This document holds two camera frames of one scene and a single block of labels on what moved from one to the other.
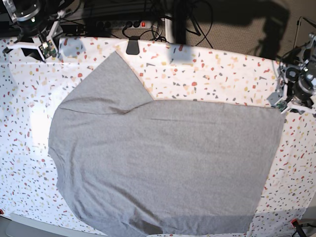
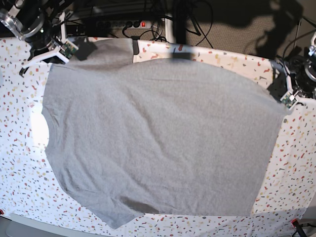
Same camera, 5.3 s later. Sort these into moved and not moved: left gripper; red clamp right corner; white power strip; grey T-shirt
Moved: grey T-shirt; left gripper
Not moved: white power strip; red clamp right corner
